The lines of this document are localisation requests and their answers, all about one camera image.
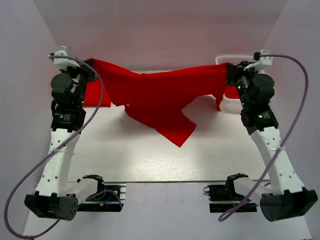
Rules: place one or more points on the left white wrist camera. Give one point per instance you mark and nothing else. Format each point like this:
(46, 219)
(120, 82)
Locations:
(61, 51)

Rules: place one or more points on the folded red t shirt stack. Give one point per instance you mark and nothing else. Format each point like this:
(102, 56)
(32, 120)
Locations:
(93, 95)

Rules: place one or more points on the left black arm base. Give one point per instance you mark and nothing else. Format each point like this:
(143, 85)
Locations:
(112, 200)

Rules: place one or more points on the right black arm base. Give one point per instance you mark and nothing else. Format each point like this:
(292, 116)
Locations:
(220, 200)

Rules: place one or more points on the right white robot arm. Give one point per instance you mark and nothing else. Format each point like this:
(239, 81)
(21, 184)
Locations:
(287, 197)

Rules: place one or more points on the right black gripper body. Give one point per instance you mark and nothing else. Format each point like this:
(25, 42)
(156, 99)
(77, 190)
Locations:
(246, 73)

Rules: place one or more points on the white plastic basket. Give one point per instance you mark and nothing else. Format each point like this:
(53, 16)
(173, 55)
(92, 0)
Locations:
(235, 60)

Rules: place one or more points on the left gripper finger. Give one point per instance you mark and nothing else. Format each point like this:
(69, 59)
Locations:
(89, 63)
(91, 76)

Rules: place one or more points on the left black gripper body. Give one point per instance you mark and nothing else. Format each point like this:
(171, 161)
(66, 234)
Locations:
(79, 76)

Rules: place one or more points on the red t shirts in basket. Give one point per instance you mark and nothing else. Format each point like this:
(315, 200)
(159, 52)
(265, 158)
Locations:
(231, 92)

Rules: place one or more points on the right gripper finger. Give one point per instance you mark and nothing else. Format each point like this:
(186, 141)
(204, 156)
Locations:
(231, 70)
(231, 81)

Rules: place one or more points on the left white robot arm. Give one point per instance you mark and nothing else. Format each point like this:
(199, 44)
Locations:
(52, 198)

